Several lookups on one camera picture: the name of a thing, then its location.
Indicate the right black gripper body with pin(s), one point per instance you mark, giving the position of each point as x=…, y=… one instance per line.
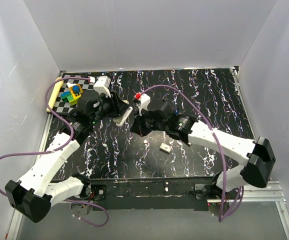
x=153, y=125

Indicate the black white checkerboard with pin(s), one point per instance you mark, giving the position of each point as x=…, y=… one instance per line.
x=88, y=95

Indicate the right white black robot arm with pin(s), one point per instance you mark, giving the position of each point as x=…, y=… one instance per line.
x=255, y=158

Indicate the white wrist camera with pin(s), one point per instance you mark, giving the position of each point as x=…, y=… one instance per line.
x=102, y=85
x=143, y=101

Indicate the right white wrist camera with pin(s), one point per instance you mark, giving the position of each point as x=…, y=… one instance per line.
x=143, y=101

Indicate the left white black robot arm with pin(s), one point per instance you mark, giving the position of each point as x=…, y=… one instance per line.
x=32, y=195

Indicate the aluminium frame rail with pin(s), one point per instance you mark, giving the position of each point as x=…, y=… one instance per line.
x=57, y=224

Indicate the colourful toy block assembly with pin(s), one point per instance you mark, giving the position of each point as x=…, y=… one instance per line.
x=73, y=94

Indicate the white cream stapler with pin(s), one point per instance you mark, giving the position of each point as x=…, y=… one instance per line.
x=119, y=121

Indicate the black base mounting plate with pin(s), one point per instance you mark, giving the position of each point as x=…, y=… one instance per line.
x=161, y=193

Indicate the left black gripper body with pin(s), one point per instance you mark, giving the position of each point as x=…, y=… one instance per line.
x=111, y=108

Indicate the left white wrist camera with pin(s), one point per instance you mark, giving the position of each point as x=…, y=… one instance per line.
x=102, y=85

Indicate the staple box near centre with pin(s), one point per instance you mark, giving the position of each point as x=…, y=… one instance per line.
x=166, y=148

